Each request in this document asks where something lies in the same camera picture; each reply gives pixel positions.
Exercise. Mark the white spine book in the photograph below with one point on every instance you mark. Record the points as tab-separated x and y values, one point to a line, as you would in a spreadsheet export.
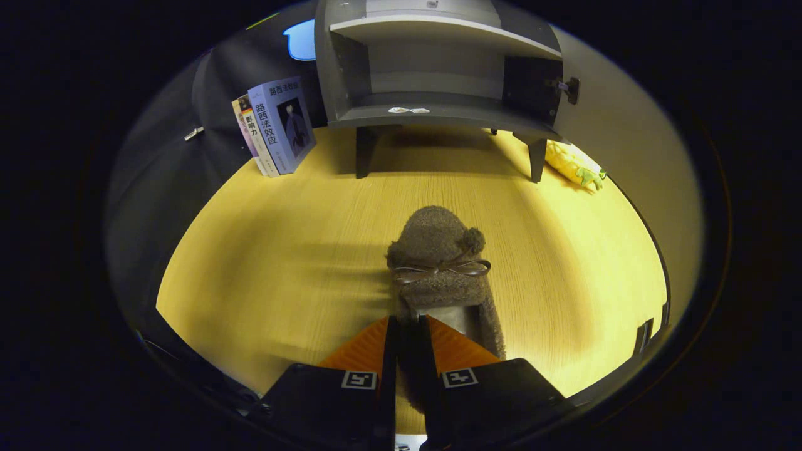
260	138

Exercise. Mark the silver clip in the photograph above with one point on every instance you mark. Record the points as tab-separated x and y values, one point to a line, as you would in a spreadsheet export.
193	133

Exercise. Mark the black backdrop cloth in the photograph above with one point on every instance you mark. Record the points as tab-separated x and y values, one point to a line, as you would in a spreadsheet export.
163	163

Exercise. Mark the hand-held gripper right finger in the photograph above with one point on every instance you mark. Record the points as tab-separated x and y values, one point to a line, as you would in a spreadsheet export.
432	401

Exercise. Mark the yellow plush toy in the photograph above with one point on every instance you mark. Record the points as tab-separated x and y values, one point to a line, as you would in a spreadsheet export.
571	164

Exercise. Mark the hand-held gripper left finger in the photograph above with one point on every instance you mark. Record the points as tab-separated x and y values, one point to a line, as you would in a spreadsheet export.
388	401

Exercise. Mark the blue paperback book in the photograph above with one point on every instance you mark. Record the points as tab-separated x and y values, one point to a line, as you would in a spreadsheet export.
282	125

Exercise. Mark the brown fuzzy shoe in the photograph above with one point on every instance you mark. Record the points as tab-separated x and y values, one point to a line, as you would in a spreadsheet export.
438	238

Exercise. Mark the grey shoe cabinet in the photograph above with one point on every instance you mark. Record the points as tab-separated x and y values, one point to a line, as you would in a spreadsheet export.
470	116

